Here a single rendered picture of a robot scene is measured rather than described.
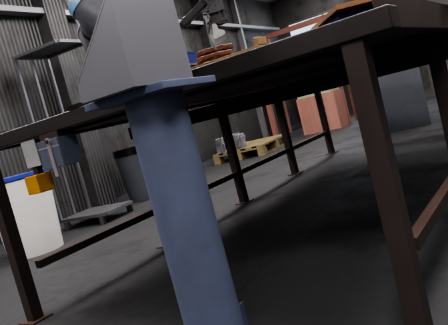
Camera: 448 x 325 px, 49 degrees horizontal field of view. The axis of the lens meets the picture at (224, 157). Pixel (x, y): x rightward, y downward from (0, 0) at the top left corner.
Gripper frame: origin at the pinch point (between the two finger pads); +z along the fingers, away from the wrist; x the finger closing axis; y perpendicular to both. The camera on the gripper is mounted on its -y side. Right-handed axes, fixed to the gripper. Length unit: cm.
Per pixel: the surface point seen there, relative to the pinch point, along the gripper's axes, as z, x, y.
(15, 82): -62, 326, -223
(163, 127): 23, -53, -16
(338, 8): -3.5, 6.7, 48.0
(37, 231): 79, 207, -187
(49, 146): 19, 12, -75
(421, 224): 72, -29, 50
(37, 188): 34, 21, -89
